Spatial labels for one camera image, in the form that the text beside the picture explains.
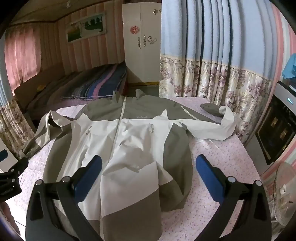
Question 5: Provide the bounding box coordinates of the grey and white jacket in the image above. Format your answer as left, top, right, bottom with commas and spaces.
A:
20, 90, 236, 240

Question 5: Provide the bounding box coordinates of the striped blue pink blanket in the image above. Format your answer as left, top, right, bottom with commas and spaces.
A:
61, 61, 126, 100

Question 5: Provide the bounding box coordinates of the far bed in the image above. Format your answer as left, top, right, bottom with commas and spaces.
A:
14, 64, 126, 121

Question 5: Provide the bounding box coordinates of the black glass-front appliance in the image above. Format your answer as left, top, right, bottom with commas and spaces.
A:
255, 81, 295, 165

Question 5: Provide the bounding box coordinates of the blue floral curtain right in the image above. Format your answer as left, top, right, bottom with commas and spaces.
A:
159, 1, 277, 143

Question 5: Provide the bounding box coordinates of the framed wall picture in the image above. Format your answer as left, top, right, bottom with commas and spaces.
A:
66, 11, 107, 43

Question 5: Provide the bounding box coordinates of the white standing fan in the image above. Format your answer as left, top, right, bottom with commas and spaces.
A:
264, 162, 295, 226

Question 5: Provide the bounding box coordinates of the white wardrobe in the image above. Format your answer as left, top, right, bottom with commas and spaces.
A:
122, 2, 162, 83

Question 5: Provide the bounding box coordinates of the pink window curtain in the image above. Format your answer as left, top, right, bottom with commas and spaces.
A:
4, 25, 41, 91

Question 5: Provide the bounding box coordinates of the pink floral bed sheet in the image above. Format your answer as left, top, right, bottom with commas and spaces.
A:
23, 95, 253, 240

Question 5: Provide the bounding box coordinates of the blue cloth item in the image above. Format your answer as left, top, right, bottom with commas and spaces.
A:
282, 53, 296, 79

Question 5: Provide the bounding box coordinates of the blue floral curtain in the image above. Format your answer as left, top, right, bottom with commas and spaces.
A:
1, 36, 34, 159
159, 1, 277, 143

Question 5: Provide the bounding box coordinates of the blue floral curtain left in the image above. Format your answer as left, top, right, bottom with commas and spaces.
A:
1, 36, 34, 159

